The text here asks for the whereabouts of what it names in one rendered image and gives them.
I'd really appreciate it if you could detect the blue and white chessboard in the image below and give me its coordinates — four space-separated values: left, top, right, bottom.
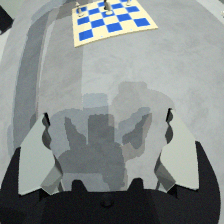
72 0 158 48

